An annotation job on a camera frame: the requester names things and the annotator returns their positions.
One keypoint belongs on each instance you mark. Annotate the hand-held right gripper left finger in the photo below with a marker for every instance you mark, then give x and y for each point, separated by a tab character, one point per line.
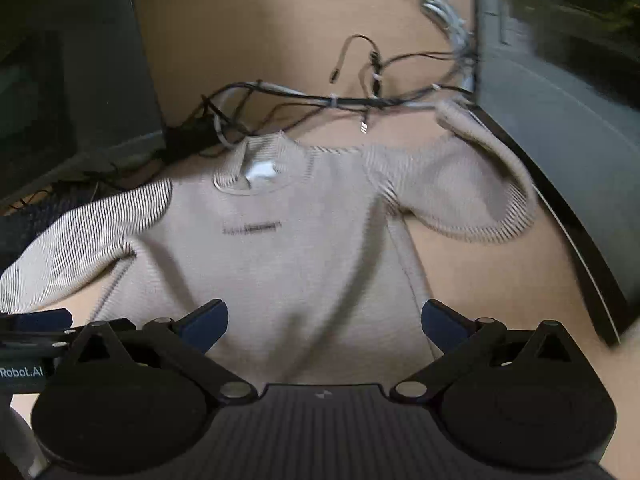
202	327

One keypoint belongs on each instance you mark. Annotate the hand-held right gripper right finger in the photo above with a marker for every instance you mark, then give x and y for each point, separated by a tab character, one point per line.
441	327

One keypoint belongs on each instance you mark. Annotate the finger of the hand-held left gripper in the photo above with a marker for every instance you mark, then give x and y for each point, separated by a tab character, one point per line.
42	320

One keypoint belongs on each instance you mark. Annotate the beige striped sweater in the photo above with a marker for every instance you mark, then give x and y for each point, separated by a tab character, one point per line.
280	260

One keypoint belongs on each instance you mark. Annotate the black keyboard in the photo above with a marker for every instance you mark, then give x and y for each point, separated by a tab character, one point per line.
30	225

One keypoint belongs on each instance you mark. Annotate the dark monitor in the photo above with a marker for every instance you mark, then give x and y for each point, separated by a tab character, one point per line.
560	110

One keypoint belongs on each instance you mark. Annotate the black computer case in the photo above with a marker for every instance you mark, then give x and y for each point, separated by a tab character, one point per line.
65	70

